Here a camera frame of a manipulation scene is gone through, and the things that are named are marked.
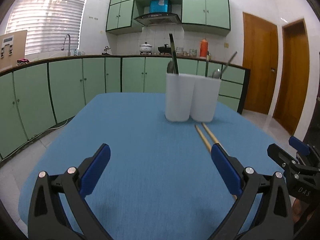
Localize grey metal chopstick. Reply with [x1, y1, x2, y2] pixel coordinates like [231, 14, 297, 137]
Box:
[220, 51, 238, 77]

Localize large silver metal spoon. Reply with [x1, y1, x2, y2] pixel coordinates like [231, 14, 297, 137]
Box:
[167, 61, 175, 74]

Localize black plastic ladle spoon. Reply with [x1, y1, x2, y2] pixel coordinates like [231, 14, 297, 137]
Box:
[169, 33, 179, 75]

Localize small silver teaspoon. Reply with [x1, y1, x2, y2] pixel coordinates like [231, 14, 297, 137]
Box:
[212, 69, 221, 79]

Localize green lower kitchen cabinets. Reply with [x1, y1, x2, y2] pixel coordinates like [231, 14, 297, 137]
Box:
[0, 54, 251, 162]

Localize green kitchen cabinets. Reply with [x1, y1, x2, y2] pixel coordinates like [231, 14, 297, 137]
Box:
[106, 0, 231, 36]
[0, 54, 251, 162]

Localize green upper kitchen cabinets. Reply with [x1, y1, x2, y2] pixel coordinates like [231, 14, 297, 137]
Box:
[106, 0, 231, 36]

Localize person's right hand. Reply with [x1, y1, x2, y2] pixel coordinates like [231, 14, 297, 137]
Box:
[292, 198, 314, 224]

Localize brown wooden door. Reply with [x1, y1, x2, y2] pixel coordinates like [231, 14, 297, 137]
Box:
[273, 19, 310, 135]
[242, 12, 279, 114]

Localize light wooden chopstick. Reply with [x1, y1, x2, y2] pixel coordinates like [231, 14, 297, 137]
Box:
[195, 125, 212, 153]
[201, 122, 225, 150]

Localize blue table cloth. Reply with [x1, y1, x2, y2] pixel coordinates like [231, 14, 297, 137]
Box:
[17, 92, 286, 240]

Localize white plastic utensil holder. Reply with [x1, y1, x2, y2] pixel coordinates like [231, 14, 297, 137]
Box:
[165, 73, 221, 122]

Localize orange thermos flask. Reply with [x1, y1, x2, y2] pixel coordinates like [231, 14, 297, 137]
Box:
[199, 38, 208, 58]

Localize glass jar on counter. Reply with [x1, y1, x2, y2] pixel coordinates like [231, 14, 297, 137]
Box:
[175, 47, 184, 55]

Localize chrome sink faucet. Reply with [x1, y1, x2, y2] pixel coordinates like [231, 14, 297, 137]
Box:
[61, 34, 72, 57]

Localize small metal kettle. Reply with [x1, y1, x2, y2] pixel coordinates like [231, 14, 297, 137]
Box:
[102, 46, 111, 55]

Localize black wok with lid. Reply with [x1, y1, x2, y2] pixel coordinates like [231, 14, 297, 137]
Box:
[157, 44, 171, 55]

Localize cardboard box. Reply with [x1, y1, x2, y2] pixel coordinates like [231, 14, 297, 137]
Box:
[0, 30, 27, 72]

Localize white enamel pot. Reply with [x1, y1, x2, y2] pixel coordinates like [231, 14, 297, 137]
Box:
[139, 42, 152, 55]

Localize black range hood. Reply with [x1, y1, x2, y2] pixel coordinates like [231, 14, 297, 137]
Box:
[135, 12, 181, 27]

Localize white window blinds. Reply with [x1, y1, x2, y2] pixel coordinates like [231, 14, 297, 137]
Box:
[5, 0, 87, 55]

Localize blue box above hood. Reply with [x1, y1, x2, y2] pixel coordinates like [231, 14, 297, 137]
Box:
[149, 0, 172, 13]

